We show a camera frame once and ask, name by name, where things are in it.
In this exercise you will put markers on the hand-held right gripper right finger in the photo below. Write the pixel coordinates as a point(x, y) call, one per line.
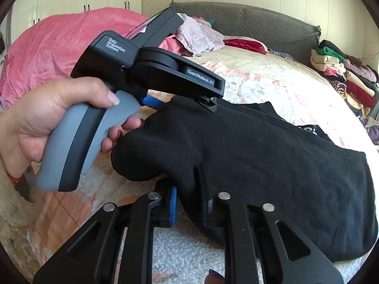
point(204, 210)

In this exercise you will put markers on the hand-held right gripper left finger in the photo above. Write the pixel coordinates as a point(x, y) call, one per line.
point(173, 205)

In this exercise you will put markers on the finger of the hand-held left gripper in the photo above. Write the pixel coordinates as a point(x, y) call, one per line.
point(207, 104)
point(151, 102)

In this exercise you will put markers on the black sweatshirt with orange cuffs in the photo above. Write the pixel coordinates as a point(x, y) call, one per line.
point(266, 168)

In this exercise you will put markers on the person's left forearm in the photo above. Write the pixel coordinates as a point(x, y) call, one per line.
point(3, 173)

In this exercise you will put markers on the pile of folded clothes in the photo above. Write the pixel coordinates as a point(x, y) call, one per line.
point(355, 77)

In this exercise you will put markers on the person's left hand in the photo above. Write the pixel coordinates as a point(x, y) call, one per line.
point(35, 118)

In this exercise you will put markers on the pale mauve garment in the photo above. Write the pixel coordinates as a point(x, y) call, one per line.
point(198, 35)

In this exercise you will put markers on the peach and white towel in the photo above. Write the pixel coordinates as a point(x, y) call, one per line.
point(266, 85)

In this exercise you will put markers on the red cloth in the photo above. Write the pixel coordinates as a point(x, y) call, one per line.
point(245, 45)

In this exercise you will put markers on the dark patterned cloth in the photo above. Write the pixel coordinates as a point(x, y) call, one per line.
point(281, 54)

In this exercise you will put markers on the grey quilted headboard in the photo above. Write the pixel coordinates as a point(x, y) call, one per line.
point(266, 20)

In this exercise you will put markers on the pink blanket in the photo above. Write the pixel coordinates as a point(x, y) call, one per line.
point(59, 44)

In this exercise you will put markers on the purple crumpled cloth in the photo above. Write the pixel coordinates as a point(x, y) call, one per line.
point(370, 128)

